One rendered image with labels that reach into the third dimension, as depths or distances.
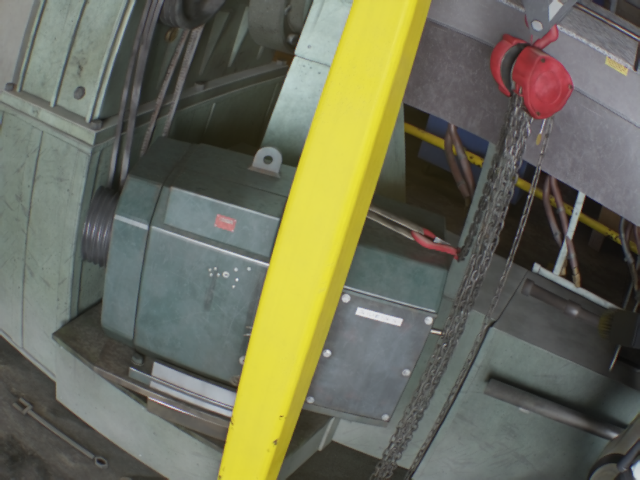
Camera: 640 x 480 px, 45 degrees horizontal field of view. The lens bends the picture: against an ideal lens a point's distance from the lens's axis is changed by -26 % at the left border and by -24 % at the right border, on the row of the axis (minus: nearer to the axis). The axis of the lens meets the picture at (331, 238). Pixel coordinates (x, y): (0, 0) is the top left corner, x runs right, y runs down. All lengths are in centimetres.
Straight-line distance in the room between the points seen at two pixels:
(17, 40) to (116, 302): 321
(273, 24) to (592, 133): 94
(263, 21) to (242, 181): 61
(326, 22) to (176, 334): 95
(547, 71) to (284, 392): 80
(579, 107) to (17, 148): 162
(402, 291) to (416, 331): 9
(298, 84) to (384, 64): 118
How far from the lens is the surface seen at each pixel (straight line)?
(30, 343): 273
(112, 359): 225
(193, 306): 207
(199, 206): 197
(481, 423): 259
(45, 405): 258
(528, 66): 175
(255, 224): 196
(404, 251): 206
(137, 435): 241
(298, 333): 158
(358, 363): 207
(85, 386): 246
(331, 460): 275
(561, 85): 181
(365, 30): 142
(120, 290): 211
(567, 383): 248
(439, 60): 238
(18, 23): 510
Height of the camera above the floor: 164
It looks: 23 degrees down
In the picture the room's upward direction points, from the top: 17 degrees clockwise
